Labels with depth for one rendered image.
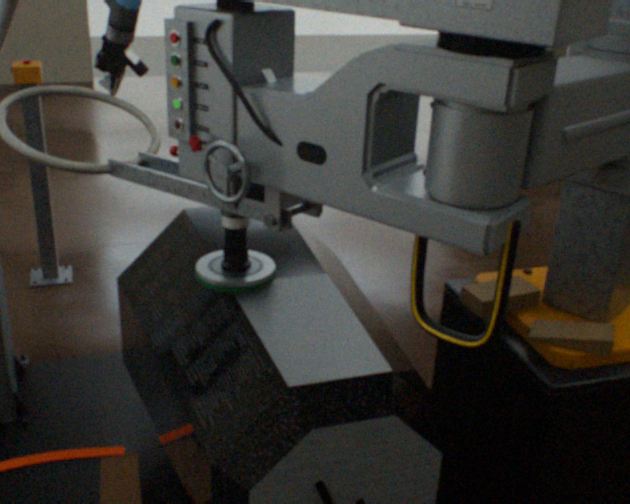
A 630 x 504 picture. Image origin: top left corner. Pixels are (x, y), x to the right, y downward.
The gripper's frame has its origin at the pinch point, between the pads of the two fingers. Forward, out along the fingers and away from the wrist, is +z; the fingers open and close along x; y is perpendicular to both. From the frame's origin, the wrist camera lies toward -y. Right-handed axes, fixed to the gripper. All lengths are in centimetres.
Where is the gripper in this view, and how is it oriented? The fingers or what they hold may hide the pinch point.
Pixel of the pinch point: (114, 95)
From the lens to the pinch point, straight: 264.7
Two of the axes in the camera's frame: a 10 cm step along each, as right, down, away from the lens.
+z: -3.3, 7.3, 6.0
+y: -9.2, -3.9, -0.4
